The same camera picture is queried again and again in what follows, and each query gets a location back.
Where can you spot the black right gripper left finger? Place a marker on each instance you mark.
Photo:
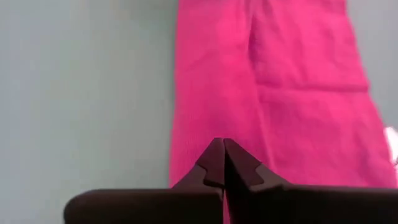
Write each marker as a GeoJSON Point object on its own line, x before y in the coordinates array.
{"type": "Point", "coordinates": [155, 205]}

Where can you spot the magenta towel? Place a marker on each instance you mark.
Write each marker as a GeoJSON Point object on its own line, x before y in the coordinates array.
{"type": "Point", "coordinates": [280, 109]}

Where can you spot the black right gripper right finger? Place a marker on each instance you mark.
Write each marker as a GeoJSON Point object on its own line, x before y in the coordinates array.
{"type": "Point", "coordinates": [295, 205]}

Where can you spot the green table mat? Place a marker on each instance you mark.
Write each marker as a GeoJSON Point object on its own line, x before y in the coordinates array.
{"type": "Point", "coordinates": [77, 93]}

